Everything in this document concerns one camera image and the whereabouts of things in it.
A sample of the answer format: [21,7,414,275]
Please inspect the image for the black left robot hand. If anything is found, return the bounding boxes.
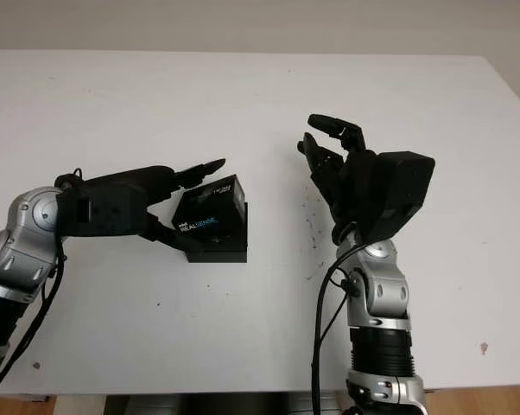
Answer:
[72,157,228,254]

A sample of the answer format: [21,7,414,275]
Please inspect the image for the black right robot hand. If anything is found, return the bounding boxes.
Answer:
[296,113,389,246]

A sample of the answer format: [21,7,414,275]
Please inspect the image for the black RealSense printed box lid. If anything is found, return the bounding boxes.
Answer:
[171,174,246,248]

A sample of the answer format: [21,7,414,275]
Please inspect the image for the black box base foam insert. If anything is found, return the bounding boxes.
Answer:
[185,201,250,265]

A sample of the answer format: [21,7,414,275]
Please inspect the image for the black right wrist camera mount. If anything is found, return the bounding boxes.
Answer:
[363,151,436,242]

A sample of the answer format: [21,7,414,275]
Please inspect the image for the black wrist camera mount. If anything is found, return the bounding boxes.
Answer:
[363,151,436,242]
[54,184,157,239]

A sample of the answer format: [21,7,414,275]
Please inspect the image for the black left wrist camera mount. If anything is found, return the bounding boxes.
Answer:
[54,184,157,239]

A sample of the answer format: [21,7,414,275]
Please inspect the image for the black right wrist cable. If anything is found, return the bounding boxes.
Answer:
[309,242,365,415]

